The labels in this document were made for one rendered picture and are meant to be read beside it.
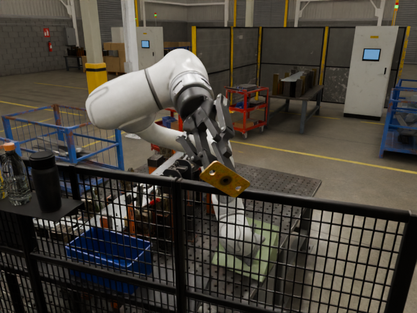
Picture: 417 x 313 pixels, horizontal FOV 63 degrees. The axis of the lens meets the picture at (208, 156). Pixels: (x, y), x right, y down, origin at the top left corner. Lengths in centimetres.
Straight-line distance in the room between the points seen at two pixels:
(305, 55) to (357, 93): 183
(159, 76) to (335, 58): 865
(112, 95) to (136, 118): 8
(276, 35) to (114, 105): 901
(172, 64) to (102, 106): 18
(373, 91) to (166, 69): 782
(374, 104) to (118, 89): 792
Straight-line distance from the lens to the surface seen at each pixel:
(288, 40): 960
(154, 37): 1261
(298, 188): 296
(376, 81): 843
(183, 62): 78
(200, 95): 67
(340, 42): 929
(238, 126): 642
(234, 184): 53
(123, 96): 78
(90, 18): 944
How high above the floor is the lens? 196
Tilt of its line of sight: 21 degrees down
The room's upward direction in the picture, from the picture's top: straight up
